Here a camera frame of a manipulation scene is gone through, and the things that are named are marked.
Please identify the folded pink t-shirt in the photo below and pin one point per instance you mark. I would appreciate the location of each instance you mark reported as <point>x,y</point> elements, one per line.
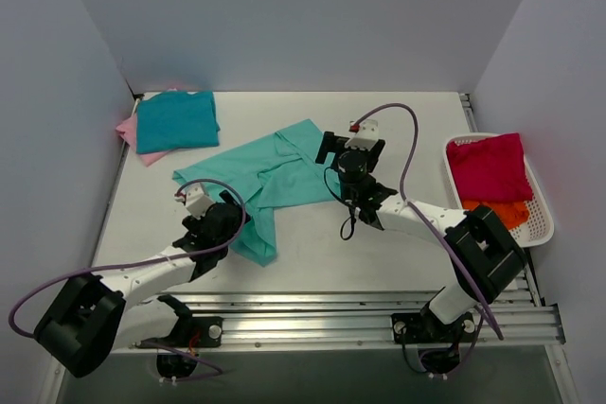
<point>130,132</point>

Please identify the crimson red t-shirt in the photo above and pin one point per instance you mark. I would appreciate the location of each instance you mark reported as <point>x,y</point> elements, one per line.
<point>490,170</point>

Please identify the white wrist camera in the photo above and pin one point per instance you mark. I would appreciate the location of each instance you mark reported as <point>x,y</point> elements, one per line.
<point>365,136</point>
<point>195,199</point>

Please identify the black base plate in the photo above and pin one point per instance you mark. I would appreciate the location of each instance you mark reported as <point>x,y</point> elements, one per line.
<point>418,328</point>
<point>194,332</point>

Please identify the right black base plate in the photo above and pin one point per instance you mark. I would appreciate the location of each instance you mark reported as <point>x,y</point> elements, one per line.
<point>418,328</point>

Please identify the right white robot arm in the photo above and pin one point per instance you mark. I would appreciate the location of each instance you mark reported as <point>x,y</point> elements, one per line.
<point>485,256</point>

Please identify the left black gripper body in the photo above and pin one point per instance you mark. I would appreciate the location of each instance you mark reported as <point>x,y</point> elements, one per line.
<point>232,207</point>

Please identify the orange t-shirt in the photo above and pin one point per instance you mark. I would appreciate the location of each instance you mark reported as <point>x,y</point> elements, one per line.
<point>512,214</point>

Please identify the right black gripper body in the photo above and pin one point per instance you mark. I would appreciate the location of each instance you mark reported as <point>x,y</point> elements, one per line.
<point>329,147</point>

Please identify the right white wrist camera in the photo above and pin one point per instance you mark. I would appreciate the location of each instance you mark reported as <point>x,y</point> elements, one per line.
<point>365,136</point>

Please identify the aluminium rail frame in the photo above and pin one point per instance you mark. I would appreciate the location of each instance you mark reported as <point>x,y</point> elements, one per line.
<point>315,327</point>

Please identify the mint green t-shirt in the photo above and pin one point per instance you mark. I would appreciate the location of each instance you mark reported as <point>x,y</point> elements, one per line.
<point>275,171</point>

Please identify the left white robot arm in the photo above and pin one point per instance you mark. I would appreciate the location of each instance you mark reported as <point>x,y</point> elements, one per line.
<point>97,312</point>

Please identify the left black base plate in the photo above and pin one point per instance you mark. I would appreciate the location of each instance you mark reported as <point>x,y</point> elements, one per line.
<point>194,332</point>

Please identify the white plastic laundry basket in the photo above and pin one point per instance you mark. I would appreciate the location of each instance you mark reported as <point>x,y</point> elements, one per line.
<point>540,226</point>

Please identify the folded teal t-shirt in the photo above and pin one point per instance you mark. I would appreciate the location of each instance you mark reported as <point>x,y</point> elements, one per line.
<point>176,122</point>

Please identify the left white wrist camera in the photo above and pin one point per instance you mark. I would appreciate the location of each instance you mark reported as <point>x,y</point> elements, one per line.
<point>195,199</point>

